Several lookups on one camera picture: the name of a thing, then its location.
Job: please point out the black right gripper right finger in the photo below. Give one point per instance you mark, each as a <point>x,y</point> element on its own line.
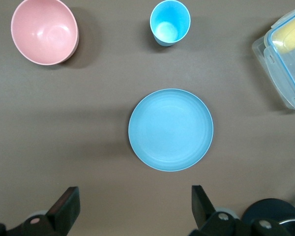
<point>201,206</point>

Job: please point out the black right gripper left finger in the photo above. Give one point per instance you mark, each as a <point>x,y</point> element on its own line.
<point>65,206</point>

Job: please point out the blue plate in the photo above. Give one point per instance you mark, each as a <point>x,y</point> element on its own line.
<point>170,130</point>

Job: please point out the clear plastic lidded container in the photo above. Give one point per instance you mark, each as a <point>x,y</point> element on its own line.
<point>285,73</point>

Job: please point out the pink bowl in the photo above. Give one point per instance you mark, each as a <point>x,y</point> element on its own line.
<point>43,32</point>

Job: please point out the blue cup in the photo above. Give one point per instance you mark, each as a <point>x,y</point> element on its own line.
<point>168,22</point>

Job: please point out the yellow round food item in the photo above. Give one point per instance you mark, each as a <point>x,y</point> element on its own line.
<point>291,35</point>

